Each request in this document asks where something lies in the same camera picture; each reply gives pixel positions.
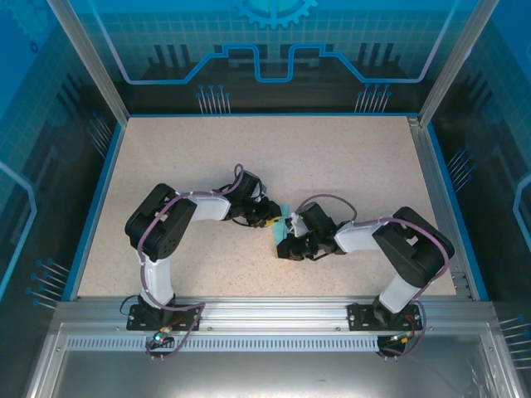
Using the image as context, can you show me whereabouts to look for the light blue cloth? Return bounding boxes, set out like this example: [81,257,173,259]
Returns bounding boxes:
[270,202,294,261]

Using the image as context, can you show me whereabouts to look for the aluminium sheet tray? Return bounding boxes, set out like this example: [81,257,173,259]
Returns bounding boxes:
[24,323,518,398]

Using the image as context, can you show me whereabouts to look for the blue gear print panel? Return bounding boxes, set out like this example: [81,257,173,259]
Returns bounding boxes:
[66,0,478,115]

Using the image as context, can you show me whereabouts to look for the blue circuit print panel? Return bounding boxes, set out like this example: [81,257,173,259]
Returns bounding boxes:
[0,0,125,398]
[426,0,531,398]

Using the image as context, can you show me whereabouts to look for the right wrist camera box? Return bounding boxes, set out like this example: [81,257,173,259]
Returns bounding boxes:
[286,211,308,237]

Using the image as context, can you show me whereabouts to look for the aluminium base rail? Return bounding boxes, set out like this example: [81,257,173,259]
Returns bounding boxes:
[53,294,497,332]

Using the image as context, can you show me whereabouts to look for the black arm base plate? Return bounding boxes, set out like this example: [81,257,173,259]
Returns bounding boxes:
[347,301,423,332]
[126,304,202,332]

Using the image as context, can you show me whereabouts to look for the slotted grey cable duct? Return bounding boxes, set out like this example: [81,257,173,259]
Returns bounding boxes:
[65,336,393,352]

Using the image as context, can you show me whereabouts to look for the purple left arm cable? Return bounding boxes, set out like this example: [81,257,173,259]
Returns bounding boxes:
[136,163,245,362]

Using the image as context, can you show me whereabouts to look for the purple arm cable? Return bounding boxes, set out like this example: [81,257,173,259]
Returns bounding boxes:
[297,193,452,360]
[136,163,245,362]

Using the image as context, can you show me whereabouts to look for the green lit cable connector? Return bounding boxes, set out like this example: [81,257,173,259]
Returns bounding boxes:
[149,326,174,346]
[388,331,417,346]

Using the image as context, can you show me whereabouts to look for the aluminium side rail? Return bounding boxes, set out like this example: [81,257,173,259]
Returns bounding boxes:
[406,115,474,299]

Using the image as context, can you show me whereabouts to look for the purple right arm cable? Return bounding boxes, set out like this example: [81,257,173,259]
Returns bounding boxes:
[297,193,452,360]

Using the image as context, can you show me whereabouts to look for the aluminium frame post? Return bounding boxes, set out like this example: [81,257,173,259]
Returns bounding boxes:
[418,0,501,128]
[45,0,129,125]

